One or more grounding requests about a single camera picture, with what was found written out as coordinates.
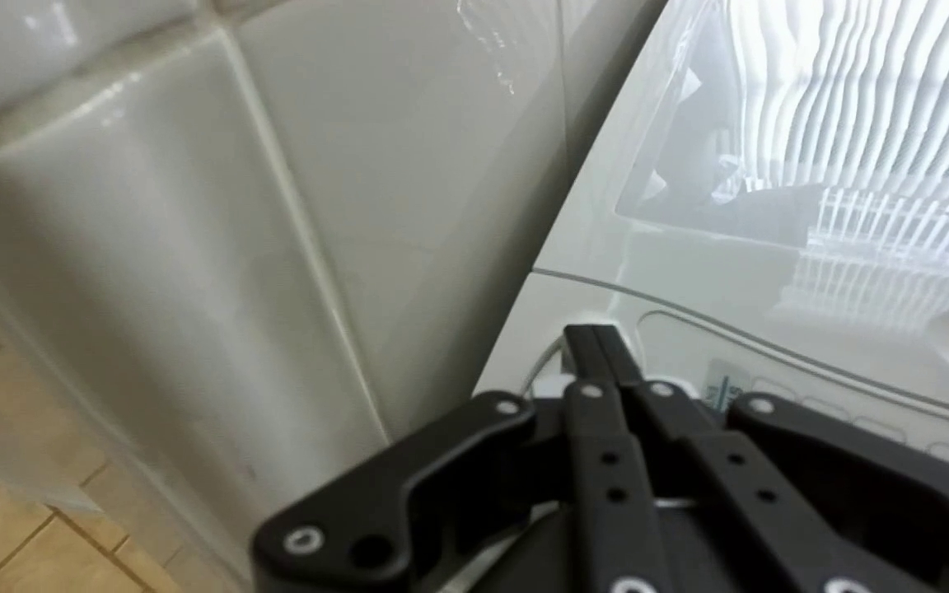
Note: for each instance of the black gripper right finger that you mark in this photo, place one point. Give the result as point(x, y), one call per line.
point(801, 499)

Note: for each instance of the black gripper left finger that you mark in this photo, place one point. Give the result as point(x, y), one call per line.
point(556, 486)

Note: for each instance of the white microwave oven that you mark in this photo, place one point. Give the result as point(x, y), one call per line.
point(767, 209)

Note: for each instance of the white tiled counter with shelves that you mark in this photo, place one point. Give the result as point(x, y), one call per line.
point(252, 240)

